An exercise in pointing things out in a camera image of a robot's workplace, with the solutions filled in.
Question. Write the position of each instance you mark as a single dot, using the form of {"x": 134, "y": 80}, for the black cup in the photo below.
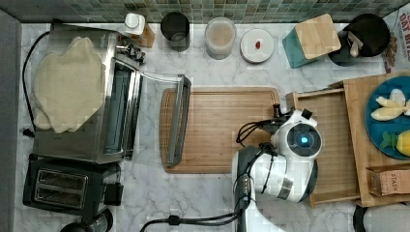
{"x": 175, "y": 27}

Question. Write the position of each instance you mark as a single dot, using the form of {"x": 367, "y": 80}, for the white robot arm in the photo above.
{"x": 284, "y": 168}

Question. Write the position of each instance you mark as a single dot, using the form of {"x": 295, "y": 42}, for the large wooden cutting board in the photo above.
{"x": 215, "y": 116}

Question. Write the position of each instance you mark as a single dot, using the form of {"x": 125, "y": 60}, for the wooden drawer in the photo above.
{"x": 337, "y": 176}

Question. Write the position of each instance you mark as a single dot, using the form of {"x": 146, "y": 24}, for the plush banana toy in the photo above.
{"x": 392, "y": 107}

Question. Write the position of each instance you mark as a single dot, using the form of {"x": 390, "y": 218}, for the stash tea box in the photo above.
{"x": 389, "y": 180}

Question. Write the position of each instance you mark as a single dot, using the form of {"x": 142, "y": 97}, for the wooden drawer cabinet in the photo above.
{"x": 357, "y": 92}

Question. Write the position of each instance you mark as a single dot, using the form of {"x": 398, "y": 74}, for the teal box with wooden lid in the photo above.
{"x": 310, "y": 40}

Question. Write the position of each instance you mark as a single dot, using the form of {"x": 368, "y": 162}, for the stainless steel toaster oven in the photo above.
{"x": 110, "y": 134}

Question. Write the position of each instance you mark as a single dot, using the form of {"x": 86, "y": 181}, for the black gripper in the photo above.
{"x": 278, "y": 120}

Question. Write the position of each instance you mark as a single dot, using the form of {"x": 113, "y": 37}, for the black slot toaster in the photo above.
{"x": 72, "y": 187}

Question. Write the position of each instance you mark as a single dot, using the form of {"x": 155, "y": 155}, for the beige cloth oven mitt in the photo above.
{"x": 68, "y": 87}

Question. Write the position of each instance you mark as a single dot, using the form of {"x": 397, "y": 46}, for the teal plate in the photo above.
{"x": 375, "y": 128}

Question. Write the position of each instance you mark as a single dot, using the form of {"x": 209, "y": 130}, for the white lidded round container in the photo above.
{"x": 257, "y": 46}

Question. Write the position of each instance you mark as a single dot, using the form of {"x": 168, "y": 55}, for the wooden spoon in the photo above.
{"x": 356, "y": 44}

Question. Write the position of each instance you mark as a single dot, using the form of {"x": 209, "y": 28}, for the clear cereal jar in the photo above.
{"x": 220, "y": 35}

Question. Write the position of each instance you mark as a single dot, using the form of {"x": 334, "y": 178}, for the plush pineapple toy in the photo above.
{"x": 398, "y": 142}

